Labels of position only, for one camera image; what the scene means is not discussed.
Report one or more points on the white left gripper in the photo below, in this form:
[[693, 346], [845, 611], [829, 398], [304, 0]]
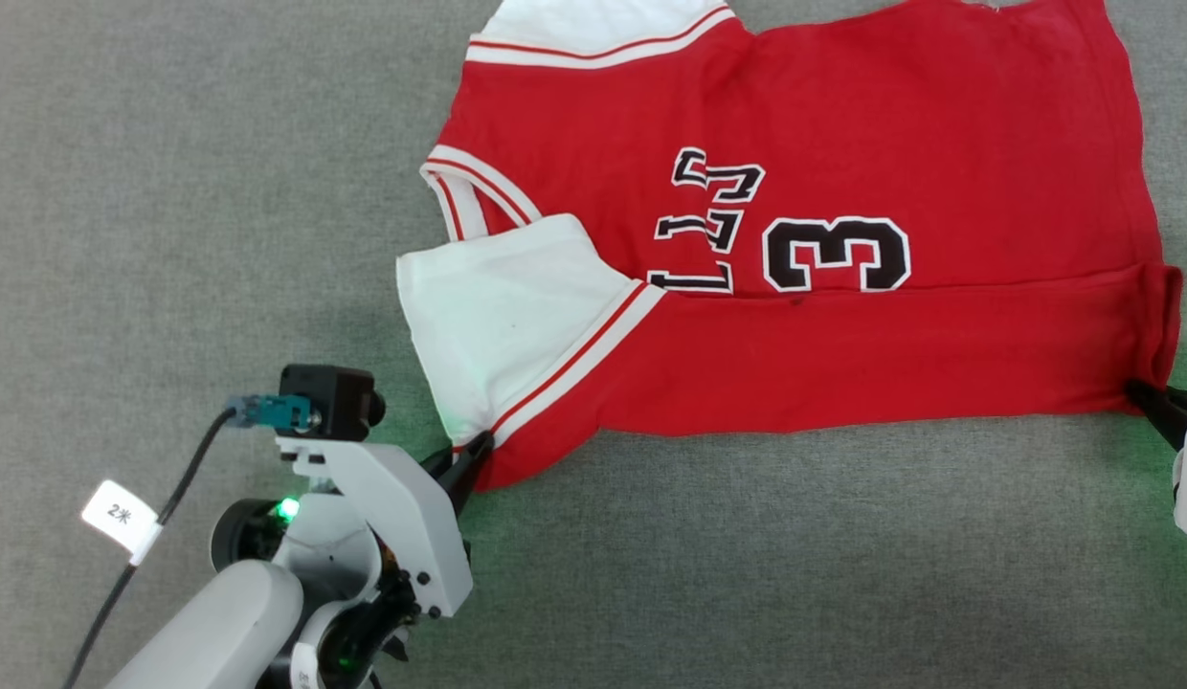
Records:
[[392, 517]]

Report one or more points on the red and white jersey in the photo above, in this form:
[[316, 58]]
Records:
[[842, 96]]

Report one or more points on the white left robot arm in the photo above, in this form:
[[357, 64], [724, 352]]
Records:
[[211, 632]]

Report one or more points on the grey fabric sofa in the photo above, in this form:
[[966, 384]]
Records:
[[172, 191]]

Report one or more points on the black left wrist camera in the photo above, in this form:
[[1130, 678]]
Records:
[[325, 402]]

